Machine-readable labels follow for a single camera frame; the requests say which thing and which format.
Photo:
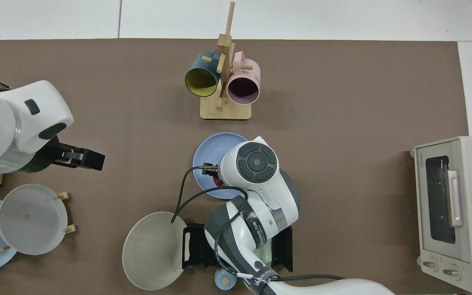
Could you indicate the red yellow apple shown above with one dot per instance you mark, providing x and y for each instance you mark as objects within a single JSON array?
[{"x": 219, "y": 182}]

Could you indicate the wooden peg plate rack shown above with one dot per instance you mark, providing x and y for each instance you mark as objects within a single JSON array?
[{"x": 64, "y": 196}]

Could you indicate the pale grey plate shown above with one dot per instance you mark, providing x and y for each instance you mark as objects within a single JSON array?
[{"x": 31, "y": 221}]

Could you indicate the black dish rack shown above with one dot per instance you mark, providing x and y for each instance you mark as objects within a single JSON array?
[{"x": 195, "y": 250}]

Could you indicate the beige plate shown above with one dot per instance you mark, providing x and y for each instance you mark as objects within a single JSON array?
[{"x": 154, "y": 250}]

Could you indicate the wooden cup stand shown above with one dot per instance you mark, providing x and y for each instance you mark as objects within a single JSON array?
[{"x": 225, "y": 111}]

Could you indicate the dark teal mug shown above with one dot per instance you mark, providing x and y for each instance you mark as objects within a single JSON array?
[{"x": 195, "y": 64}]

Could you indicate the pink mug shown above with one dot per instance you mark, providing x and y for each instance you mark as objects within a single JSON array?
[{"x": 252, "y": 71}]

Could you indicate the small blue round lid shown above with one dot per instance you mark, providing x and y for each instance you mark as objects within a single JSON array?
[{"x": 223, "y": 280}]

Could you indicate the brown table cloth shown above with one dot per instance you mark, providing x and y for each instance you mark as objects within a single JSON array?
[{"x": 342, "y": 205}]

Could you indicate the toaster oven knob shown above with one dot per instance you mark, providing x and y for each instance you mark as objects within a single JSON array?
[
  {"x": 451, "y": 273},
  {"x": 430, "y": 265}
]

